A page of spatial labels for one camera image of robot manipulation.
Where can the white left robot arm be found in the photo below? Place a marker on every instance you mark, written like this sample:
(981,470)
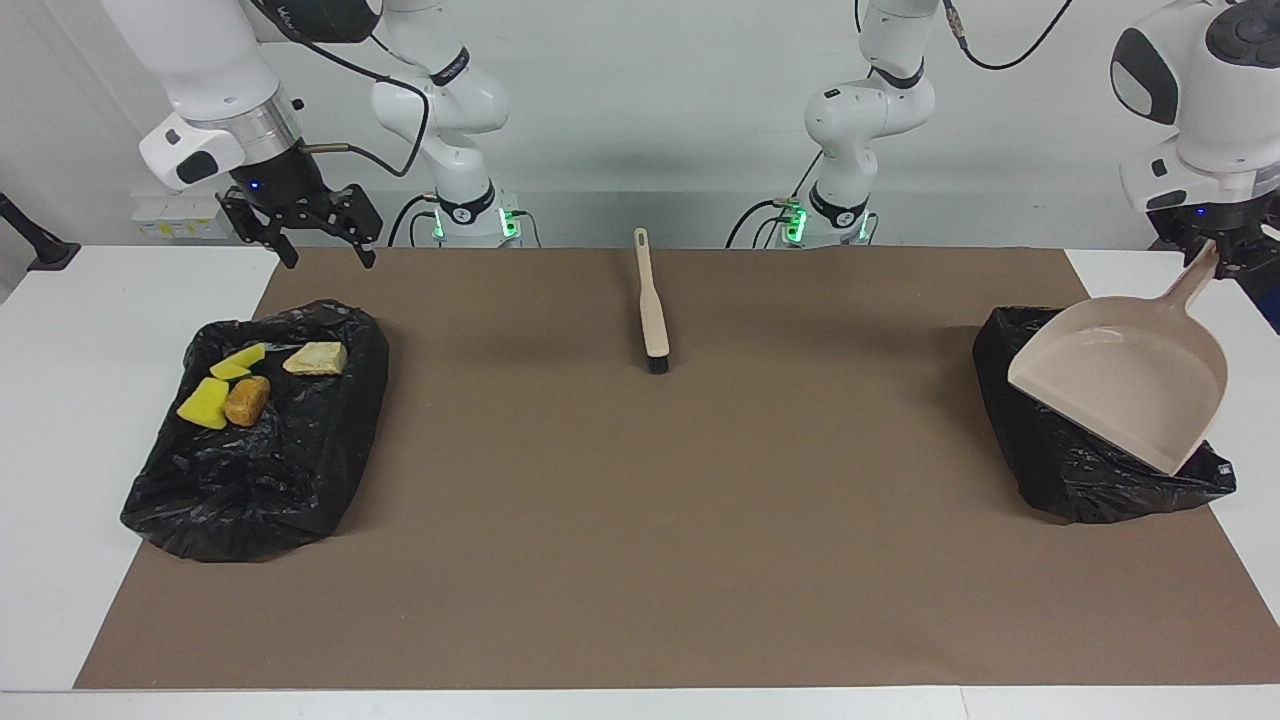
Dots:
(870,110)

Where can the black bag-lined trash bin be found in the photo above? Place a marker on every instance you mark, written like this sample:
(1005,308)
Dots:
(1060,460)
(260,480)

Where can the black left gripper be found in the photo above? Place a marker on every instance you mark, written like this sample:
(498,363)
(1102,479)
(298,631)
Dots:
(1215,222)

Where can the croissant pastry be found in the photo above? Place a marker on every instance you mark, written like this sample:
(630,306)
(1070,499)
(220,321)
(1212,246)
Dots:
(315,358)

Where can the yellow sponge piece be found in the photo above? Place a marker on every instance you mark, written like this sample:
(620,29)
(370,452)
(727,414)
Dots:
(203,402)

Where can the white wall socket box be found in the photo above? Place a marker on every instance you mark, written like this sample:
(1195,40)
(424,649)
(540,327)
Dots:
(180,218)

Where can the brown bread roll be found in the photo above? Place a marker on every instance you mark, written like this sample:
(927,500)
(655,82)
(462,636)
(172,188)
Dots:
(247,400)

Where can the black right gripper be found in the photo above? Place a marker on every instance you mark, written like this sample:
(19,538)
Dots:
(290,195)

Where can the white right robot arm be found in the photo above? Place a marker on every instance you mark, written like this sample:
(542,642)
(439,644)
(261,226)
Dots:
(200,60)

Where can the yellow sponge with green backing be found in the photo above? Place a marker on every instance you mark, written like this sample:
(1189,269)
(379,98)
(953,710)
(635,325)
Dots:
(243,357)

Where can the beige plastic dustpan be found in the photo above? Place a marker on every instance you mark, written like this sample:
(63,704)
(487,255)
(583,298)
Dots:
(1130,385)

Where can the brown table mat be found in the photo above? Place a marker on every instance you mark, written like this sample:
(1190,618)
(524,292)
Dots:
(640,560)

